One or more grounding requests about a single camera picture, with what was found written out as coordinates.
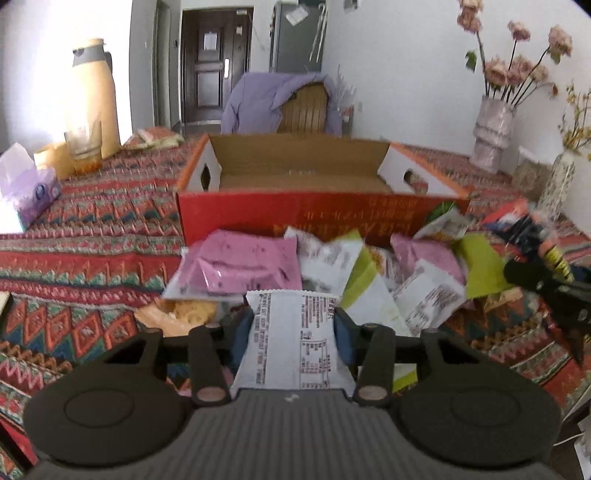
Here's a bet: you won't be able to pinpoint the wooden chair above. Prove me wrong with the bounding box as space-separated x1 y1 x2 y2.
277 82 330 134

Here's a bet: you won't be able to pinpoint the folded patterned cloth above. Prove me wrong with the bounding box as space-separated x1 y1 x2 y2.
122 129 185 149

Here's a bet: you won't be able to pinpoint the purple jacket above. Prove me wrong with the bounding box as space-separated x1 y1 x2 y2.
221 71 345 137

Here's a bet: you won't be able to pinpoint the purple tissue pack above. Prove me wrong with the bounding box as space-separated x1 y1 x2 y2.
0 142 62 234

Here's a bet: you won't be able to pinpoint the white and green snack packet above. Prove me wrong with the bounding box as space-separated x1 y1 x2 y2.
416 203 472 241

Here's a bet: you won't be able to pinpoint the dark brown door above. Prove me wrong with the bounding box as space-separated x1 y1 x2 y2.
181 7 254 125

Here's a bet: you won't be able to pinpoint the pink snack packet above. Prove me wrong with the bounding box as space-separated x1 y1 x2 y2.
164 229 303 302
390 233 467 289

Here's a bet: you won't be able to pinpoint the yellow mug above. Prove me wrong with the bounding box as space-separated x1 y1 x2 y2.
33 142 75 181

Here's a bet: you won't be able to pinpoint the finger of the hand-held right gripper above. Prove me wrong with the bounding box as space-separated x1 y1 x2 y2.
503 258 561 294

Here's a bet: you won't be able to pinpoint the dried pink roses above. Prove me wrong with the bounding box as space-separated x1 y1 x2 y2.
457 0 574 108

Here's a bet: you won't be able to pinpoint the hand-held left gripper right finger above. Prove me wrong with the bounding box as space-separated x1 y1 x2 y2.
333 306 486 409

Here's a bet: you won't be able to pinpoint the white dried grass bunch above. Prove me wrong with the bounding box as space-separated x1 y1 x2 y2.
330 65 358 114

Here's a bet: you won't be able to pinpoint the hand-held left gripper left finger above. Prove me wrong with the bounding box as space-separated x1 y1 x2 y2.
104 307 256 408

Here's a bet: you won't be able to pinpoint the white cable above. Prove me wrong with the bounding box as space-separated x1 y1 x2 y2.
554 429 588 446

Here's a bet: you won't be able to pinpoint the yellow thermos jug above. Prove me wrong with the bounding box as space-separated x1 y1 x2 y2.
62 39 122 160

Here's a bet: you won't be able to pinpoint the red cardboard box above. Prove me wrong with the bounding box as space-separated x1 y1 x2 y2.
174 133 472 247

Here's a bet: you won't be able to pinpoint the clear drinking glass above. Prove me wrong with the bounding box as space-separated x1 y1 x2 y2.
64 121 103 175

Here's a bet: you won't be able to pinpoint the yellow flower branches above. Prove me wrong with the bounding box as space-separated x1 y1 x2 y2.
551 80 591 162

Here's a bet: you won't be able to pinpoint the white lime-edged snack packet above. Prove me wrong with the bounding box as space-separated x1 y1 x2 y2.
284 226 365 296

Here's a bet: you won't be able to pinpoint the grey refrigerator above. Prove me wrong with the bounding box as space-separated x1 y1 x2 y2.
270 1 326 75

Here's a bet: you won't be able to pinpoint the clear cookie packet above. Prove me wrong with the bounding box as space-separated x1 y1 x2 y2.
134 298 219 337

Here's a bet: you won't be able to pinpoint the red and black snack packet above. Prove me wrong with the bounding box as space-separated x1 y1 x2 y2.
480 200 575 282

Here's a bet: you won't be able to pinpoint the pink textured vase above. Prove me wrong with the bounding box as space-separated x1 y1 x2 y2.
470 95 517 174

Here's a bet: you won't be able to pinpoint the lime and white snack packet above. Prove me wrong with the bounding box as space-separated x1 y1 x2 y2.
341 247 411 337

